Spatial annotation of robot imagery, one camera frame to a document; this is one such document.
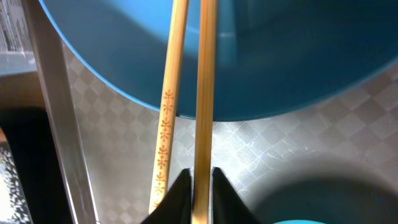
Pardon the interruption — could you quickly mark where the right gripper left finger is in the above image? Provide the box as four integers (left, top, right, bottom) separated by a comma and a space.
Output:
141, 169, 192, 224

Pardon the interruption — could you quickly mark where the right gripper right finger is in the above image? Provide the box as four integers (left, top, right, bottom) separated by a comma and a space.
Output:
212, 167, 260, 224

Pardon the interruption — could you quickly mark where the light blue bowl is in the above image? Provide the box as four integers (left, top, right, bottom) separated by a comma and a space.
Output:
273, 220, 326, 224

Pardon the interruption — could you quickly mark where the wooden chopstick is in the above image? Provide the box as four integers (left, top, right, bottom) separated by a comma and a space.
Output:
149, 0, 189, 213
192, 0, 217, 224

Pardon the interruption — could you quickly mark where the orange carrot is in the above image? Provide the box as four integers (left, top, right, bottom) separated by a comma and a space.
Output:
0, 129, 7, 142

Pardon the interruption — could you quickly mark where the dark brown serving tray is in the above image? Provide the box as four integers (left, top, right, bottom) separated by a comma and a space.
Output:
24, 1, 397, 223

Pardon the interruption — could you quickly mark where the dark blue plate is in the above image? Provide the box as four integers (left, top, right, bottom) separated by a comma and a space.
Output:
40, 0, 397, 121

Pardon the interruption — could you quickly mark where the black tray bin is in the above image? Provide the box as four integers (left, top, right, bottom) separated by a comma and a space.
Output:
1, 108, 73, 223

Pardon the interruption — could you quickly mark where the clear plastic bin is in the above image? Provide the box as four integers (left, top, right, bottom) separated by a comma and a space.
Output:
0, 0, 40, 77

